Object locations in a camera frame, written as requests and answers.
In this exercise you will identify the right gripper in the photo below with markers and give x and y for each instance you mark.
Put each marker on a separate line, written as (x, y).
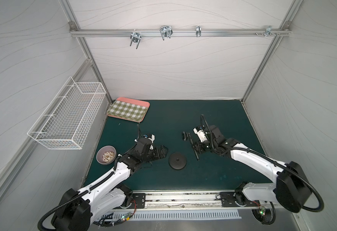
(196, 145)

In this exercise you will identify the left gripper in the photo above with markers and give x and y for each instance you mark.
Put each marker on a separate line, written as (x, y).
(151, 153)

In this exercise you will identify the black round stand base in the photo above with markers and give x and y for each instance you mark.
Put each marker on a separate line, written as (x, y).
(177, 161)

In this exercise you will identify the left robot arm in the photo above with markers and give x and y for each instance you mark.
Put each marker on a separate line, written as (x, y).
(79, 209)

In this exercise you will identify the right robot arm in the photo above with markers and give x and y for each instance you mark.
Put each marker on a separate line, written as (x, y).
(288, 184)

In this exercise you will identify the metal U-bolt clamp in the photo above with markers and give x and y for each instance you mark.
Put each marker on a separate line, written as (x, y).
(135, 38)

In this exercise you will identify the metal double hook clamp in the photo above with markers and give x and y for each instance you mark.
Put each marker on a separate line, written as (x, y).
(166, 32)

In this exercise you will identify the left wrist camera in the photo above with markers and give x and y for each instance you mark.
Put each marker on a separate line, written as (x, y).
(149, 136)

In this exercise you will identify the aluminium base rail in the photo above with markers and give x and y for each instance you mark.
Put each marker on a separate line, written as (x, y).
(187, 200)

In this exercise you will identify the white slotted cable duct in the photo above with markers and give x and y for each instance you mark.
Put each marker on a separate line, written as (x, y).
(164, 215)

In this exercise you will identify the white wire basket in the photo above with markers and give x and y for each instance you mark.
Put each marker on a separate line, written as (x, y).
(67, 120)

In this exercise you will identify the small metal bracket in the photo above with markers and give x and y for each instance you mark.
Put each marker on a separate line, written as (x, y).
(198, 31)

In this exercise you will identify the metal corner bracket bolts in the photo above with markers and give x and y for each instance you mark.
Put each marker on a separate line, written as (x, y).
(268, 33)

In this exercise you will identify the horizontal aluminium top rail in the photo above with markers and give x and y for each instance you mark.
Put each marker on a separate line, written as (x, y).
(151, 33)

